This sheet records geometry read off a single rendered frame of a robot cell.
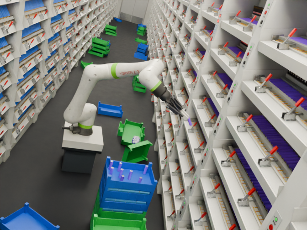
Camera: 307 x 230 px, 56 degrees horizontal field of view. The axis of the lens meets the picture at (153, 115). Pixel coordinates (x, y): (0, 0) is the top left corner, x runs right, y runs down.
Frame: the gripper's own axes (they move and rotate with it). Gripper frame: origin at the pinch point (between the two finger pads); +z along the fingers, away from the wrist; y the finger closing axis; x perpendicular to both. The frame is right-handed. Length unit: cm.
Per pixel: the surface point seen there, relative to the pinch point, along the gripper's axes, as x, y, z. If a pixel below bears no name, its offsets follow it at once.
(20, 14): -35, 3, -121
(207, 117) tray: 11.4, -0.5, 10.2
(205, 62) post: 17.9, -36.9, -11.4
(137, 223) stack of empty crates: -30, 65, 19
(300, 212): 74, 89, 13
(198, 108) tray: 3.8, -11.2, 5.7
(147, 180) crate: -28.7, 38.0, 11.1
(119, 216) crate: -46, 59, 13
